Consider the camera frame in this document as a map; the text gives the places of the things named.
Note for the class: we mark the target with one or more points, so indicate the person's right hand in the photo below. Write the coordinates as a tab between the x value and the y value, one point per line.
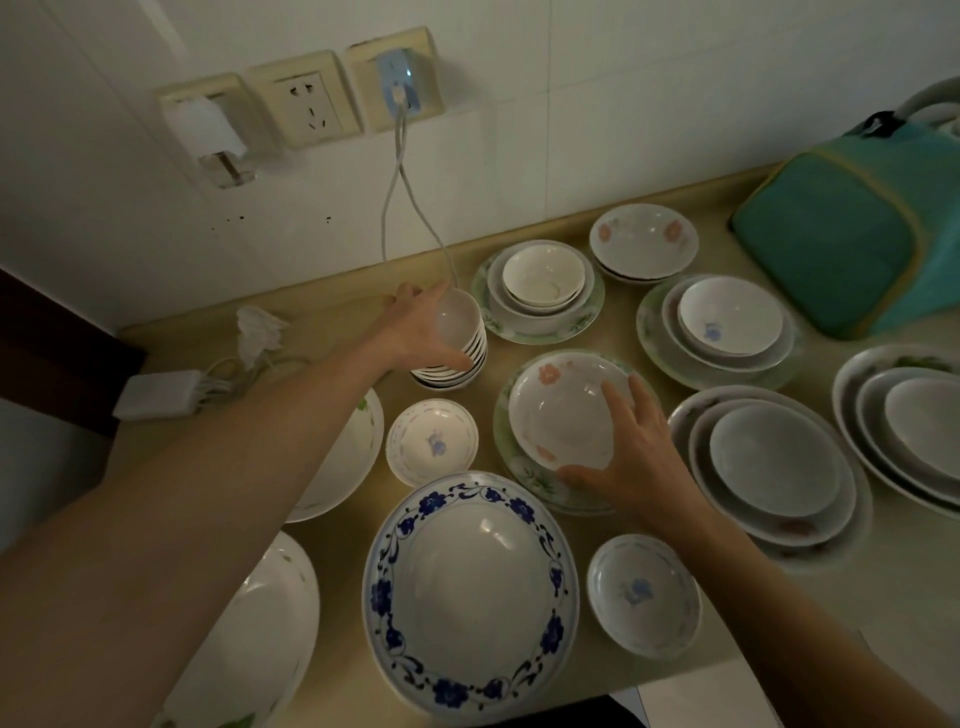
649	465

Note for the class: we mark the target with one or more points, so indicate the person's left hand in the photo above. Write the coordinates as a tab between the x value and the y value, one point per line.
409	334

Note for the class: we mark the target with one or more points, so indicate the person's right thumb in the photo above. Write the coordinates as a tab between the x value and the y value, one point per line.
589	477

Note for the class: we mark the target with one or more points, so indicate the person's left fingers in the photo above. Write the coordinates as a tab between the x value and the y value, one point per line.
414	292

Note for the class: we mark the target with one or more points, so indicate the small white bowl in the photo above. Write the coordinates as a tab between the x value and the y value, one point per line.
459	322

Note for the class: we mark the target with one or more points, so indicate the pink flower bowl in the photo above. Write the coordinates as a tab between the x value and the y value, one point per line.
643	236
559	416

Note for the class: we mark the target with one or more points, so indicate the person's left forearm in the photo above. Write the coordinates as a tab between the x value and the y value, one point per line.
187	510

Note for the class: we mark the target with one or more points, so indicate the person's right forearm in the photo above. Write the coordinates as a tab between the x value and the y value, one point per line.
780	630

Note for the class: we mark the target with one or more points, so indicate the green-rimmed floral plate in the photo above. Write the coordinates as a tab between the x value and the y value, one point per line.
525	480
660	356
577	324

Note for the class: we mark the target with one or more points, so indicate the stack of black-striped bowls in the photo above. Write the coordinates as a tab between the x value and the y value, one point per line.
461	373

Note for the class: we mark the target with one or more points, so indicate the medium white bowl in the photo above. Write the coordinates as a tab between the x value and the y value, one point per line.
701	358
540	319

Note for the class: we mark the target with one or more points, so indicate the small cream bowl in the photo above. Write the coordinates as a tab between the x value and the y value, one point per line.
543	276

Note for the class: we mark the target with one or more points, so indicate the small blue flower saucer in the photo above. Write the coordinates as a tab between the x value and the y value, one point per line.
433	444
643	596

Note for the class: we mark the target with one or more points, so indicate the crumpled white tissue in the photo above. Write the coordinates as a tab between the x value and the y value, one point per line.
259	334

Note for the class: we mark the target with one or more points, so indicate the large blue floral-rim plate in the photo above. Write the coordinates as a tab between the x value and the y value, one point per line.
471	592

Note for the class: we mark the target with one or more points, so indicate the white round plate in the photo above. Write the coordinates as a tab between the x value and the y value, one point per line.
349	457

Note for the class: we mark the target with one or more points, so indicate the small oval plate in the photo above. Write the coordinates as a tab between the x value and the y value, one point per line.
926	424
772	461

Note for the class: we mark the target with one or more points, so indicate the medium oval plate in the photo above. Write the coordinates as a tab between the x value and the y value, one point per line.
874	431
780	529

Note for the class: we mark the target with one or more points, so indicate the blue flower bowl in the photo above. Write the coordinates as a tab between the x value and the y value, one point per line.
729	315

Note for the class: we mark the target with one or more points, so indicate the blue white charger plug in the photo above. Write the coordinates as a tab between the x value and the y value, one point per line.
397	79

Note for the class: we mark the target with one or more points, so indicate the white plug adapter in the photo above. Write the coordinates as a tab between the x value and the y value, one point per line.
204	127

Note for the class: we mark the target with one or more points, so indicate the white power brick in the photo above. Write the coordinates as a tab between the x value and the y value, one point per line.
161	395

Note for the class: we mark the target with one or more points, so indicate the teal fabric bag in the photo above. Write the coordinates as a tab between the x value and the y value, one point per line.
832	232

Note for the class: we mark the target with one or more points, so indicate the dark brown wooden panel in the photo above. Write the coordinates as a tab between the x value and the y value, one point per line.
52	352

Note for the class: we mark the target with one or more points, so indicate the large white oval plate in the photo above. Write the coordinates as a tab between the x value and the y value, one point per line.
251	645

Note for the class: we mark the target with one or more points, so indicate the clear wall hook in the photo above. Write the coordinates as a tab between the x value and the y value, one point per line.
229	171

